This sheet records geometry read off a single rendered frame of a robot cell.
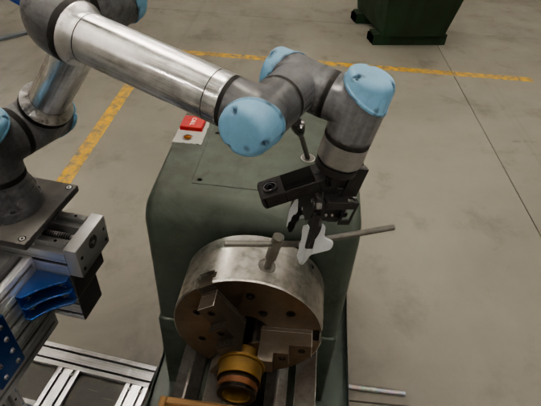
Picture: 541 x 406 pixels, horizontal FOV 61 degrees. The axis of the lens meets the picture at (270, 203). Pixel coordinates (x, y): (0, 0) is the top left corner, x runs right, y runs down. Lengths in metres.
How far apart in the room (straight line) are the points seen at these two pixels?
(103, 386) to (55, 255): 0.90
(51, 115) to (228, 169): 0.41
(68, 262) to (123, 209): 1.81
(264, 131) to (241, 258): 0.40
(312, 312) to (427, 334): 1.58
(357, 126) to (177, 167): 0.55
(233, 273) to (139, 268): 1.74
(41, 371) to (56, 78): 1.34
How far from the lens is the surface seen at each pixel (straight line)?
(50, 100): 1.10
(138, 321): 2.40
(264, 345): 0.96
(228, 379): 0.91
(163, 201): 1.04
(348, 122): 0.69
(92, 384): 2.01
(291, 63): 0.70
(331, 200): 0.77
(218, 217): 1.01
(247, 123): 0.57
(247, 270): 0.90
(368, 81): 0.66
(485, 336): 2.59
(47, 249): 1.21
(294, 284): 0.91
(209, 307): 0.90
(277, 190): 0.76
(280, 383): 1.20
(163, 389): 1.57
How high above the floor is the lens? 1.91
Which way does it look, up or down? 40 degrees down
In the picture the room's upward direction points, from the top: 4 degrees clockwise
